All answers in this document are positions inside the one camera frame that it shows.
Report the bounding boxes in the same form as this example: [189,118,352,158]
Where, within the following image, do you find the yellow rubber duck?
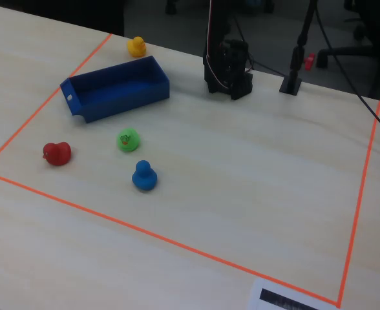
[126,36,147,58]

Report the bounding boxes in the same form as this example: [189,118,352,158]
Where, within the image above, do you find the blue rubber duck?
[131,160,158,191]

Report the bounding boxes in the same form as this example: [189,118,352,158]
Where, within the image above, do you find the green rubber duck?
[116,127,142,153]

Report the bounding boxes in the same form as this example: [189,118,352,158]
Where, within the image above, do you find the blue plastic box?
[59,55,171,124]

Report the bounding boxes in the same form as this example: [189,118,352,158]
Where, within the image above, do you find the red rubber duck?
[42,141,72,167]

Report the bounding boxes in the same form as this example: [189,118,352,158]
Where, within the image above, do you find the orange tape strip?
[336,100,380,307]
[0,170,341,307]
[0,33,113,171]

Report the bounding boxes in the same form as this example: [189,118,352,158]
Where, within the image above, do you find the white paper label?
[247,277,338,310]

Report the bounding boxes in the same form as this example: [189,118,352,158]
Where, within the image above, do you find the red clamp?
[304,52,317,72]

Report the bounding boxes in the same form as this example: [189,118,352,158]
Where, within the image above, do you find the black office chair base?
[315,22,377,69]

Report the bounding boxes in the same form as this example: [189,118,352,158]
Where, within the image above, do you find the white and red servo cable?
[207,0,235,92]

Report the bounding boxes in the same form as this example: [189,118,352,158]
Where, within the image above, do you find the thin black cable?
[246,51,290,78]

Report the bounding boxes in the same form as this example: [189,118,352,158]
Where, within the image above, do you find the black camera stand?
[279,0,319,96]

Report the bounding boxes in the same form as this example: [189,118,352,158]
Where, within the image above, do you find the long black cable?
[314,0,380,141]

